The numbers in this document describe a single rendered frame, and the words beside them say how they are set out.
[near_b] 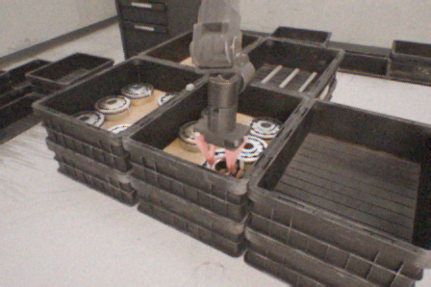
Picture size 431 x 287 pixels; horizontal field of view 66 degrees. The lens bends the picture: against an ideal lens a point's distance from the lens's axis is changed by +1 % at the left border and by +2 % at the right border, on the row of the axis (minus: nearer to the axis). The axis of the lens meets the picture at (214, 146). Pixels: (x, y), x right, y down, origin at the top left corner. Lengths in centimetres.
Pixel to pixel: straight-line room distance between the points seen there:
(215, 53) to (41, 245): 59
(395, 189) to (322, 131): 23
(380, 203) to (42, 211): 80
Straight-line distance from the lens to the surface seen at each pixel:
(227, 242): 74
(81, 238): 86
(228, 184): 60
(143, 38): 256
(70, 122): 83
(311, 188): 76
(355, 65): 231
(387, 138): 90
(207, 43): 58
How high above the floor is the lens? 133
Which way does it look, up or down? 36 degrees down
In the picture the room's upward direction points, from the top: straight up
